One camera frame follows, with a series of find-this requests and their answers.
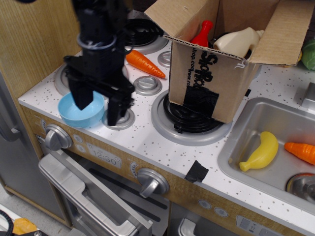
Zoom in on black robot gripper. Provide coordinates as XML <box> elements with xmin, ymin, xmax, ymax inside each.
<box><xmin>64</xmin><ymin>41</ymin><xmax>134</xmax><ymax>126</ymax></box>

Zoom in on light blue plastic bowl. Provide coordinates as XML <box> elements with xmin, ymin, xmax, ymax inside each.
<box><xmin>58</xmin><ymin>91</ymin><xmax>105</xmax><ymax>128</ymax></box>

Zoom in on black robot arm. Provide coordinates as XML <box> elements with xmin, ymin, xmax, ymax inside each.
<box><xmin>0</xmin><ymin>0</ymin><xmax>134</xmax><ymax>126</ymax></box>

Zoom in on silver stovetop knob front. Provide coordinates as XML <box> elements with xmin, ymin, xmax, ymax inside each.
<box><xmin>102</xmin><ymin>109</ymin><xmax>135</xmax><ymax>131</ymax></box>

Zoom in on silver stovetop knob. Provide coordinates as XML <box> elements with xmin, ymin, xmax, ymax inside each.
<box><xmin>157</xmin><ymin>51</ymin><xmax>171</xmax><ymax>68</ymax></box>
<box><xmin>133</xmin><ymin>76</ymin><xmax>162</xmax><ymax>96</ymax></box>
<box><xmin>102</xmin><ymin>109</ymin><xmax>135</xmax><ymax>131</ymax></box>

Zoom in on silver stovetop knob middle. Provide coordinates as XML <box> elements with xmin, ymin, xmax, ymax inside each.
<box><xmin>133</xmin><ymin>76</ymin><xmax>162</xmax><ymax>96</ymax></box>

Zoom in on orange toy carrot on stove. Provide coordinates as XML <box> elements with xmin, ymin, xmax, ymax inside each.
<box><xmin>126</xmin><ymin>50</ymin><xmax>166</xmax><ymax>79</ymax></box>

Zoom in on silver oven dial left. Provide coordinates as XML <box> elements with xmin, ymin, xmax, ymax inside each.
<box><xmin>45</xmin><ymin>124</ymin><xmax>73</xmax><ymax>151</ymax></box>

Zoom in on silver oven dial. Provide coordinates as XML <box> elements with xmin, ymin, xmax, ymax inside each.
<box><xmin>45</xmin><ymin>124</ymin><xmax>73</xmax><ymax>151</ymax></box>
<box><xmin>137</xmin><ymin>168</ymin><xmax>170</xmax><ymax>198</ymax></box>

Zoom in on silver stovetop knob back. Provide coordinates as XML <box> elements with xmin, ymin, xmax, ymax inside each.
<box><xmin>157</xmin><ymin>51</ymin><xmax>171</xmax><ymax>68</ymax></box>

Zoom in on black back-left burner coil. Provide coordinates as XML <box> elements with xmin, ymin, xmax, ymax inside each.
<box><xmin>125</xmin><ymin>18</ymin><xmax>164</xmax><ymax>47</ymax></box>

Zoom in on black front-right burner coil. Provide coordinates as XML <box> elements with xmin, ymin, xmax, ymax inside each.
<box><xmin>163</xmin><ymin>94</ymin><xmax>223</xmax><ymax>133</ymax></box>

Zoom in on silver oven dial right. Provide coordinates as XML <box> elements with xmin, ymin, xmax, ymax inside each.
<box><xmin>137</xmin><ymin>168</ymin><xmax>170</xmax><ymax>198</ymax></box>

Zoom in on grey toy fridge door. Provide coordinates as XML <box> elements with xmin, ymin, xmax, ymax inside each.
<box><xmin>0</xmin><ymin>79</ymin><xmax>65</xmax><ymax>221</ymax></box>

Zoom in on brown cardboard box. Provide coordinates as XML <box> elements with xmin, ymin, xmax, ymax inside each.
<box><xmin>145</xmin><ymin>0</ymin><xmax>315</xmax><ymax>123</ymax></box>

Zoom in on red toy ketchup bottle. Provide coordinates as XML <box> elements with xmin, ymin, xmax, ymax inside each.
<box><xmin>190</xmin><ymin>20</ymin><xmax>213</xmax><ymax>47</ymax></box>

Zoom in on black tape piece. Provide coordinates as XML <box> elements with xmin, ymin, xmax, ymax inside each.
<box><xmin>185</xmin><ymin>160</ymin><xmax>209</xmax><ymax>183</ymax></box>

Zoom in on cream toy milk jug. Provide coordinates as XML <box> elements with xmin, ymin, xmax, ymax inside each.
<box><xmin>213</xmin><ymin>27</ymin><xmax>264</xmax><ymax>58</ymax></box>

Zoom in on yellow object on floor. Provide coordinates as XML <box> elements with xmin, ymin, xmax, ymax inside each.
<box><xmin>13</xmin><ymin>218</ymin><xmax>37</xmax><ymax>235</ymax></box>

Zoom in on silver toy sink basin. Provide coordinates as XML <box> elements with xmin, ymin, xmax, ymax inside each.
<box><xmin>218</xmin><ymin>98</ymin><xmax>315</xmax><ymax>214</ymax></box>

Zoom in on yellow toy banana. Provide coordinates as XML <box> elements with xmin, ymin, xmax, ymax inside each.
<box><xmin>239</xmin><ymin>131</ymin><xmax>279</xmax><ymax>172</ymax></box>

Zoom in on silver faucet base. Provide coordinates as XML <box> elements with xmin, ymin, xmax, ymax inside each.
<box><xmin>301</xmin><ymin>83</ymin><xmax>315</xmax><ymax>111</ymax></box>

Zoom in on orange toy carrot in sink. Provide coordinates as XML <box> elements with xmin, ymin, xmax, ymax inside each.
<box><xmin>284</xmin><ymin>142</ymin><xmax>315</xmax><ymax>165</ymax></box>

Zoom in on green toy cabbage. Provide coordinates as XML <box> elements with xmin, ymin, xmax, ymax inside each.
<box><xmin>301</xmin><ymin>39</ymin><xmax>315</xmax><ymax>70</ymax></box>

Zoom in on silver pot in sink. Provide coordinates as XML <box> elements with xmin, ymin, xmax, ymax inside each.
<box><xmin>286</xmin><ymin>173</ymin><xmax>315</xmax><ymax>204</ymax></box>

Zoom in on silver oven door handle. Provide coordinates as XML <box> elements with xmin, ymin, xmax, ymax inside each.
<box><xmin>39</xmin><ymin>153</ymin><xmax>153</xmax><ymax>236</ymax></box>

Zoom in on black cable on floor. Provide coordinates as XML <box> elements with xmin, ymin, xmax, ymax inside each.
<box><xmin>0</xmin><ymin>209</ymin><xmax>13</xmax><ymax>236</ymax></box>

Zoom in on silver dishwasher handle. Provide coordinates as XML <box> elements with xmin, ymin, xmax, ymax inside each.
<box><xmin>177</xmin><ymin>218</ymin><xmax>196</xmax><ymax>236</ymax></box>

